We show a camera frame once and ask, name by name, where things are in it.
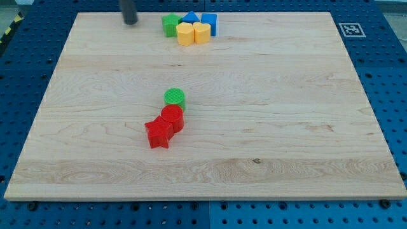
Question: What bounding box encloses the yellow hexagon block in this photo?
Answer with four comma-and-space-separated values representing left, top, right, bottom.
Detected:
176, 22, 195, 46

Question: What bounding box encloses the blue cube block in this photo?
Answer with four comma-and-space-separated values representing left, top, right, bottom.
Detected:
201, 13, 217, 36

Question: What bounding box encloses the green circle block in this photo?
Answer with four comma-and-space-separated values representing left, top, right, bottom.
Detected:
163, 88, 186, 111

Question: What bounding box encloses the green star block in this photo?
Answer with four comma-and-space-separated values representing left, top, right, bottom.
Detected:
162, 13, 182, 38

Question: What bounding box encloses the red star block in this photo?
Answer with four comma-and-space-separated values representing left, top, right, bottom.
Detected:
144, 116, 174, 148

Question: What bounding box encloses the white fiducial marker tag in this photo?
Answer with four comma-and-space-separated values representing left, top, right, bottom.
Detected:
339, 22, 366, 38

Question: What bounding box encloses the light wooden board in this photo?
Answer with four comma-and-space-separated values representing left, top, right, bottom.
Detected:
4, 12, 406, 201

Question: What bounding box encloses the red circle block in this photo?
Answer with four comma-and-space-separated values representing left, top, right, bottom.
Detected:
161, 104, 184, 133

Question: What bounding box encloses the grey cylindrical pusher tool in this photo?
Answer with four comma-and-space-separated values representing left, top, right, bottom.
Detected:
118, 0, 138, 25

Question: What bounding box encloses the yellow heart block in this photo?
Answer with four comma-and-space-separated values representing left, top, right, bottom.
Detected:
193, 22, 211, 45

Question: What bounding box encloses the blue triangle block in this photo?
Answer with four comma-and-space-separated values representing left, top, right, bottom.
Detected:
181, 11, 200, 24

